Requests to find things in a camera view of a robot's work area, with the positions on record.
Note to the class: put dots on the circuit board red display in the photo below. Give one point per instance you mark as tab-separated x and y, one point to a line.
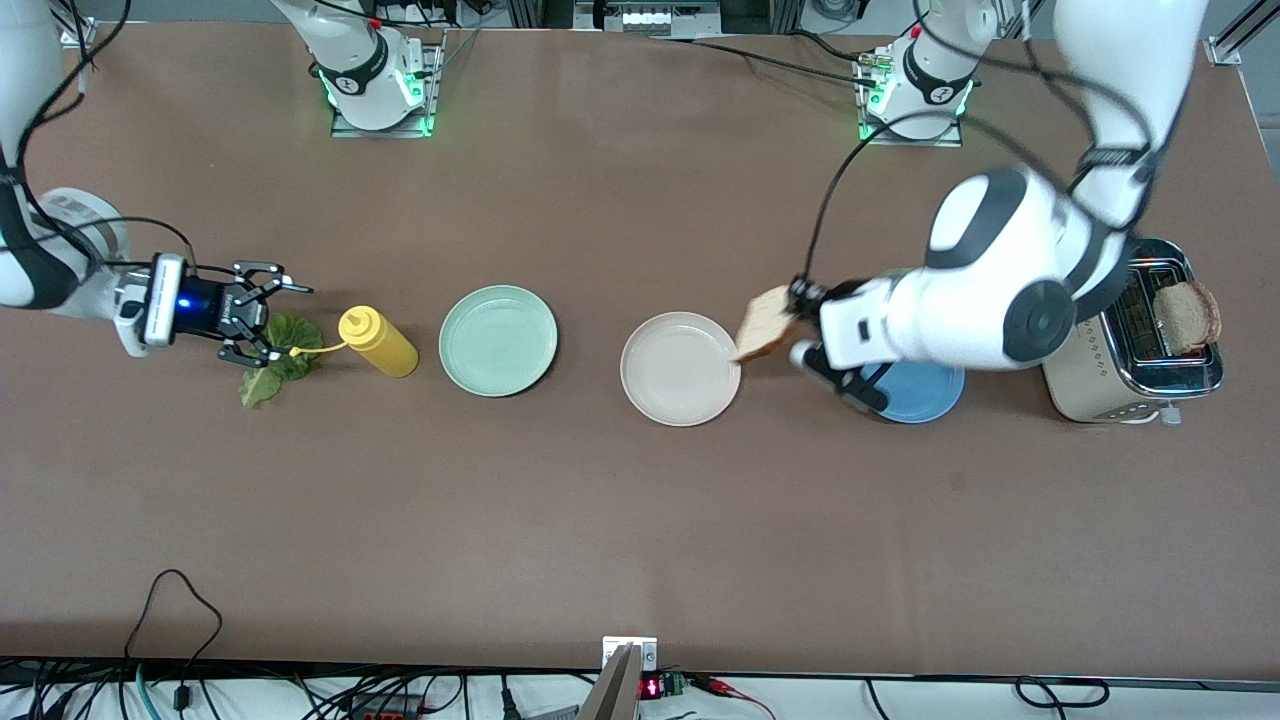
665	687

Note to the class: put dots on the blue plate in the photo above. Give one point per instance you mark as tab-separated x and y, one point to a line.
925	395

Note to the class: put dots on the green lettuce leaf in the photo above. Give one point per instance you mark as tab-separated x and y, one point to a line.
262	385

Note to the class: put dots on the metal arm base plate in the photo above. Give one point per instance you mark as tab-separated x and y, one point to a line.
431	100
910	143

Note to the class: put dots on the metal camera bracket plate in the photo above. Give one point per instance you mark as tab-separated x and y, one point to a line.
609	648

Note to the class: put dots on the green plate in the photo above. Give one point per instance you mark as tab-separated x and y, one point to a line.
498	340

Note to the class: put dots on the small aluminium corner bracket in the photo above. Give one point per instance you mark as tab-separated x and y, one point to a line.
85	36

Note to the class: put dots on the metal rack structure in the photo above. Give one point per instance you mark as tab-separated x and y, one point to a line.
645	20

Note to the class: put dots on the yellow squeeze bottle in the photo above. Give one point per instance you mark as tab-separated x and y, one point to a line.
385	348

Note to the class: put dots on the grey aluminium bar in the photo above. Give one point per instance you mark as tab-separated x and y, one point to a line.
612	695

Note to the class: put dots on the bread slice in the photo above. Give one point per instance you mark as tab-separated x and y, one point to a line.
765	325
1190	320

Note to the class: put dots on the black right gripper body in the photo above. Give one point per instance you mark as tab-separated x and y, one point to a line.
212	310

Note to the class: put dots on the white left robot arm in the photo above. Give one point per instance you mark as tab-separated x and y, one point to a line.
1000	290

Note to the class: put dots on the beige plate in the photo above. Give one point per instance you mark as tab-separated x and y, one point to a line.
675	370

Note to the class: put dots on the beige chrome toaster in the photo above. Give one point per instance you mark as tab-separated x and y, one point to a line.
1100	395

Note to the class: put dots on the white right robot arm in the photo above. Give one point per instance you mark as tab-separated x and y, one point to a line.
350	60

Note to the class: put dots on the aluminium profile corner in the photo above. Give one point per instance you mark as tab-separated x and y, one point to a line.
1225	50

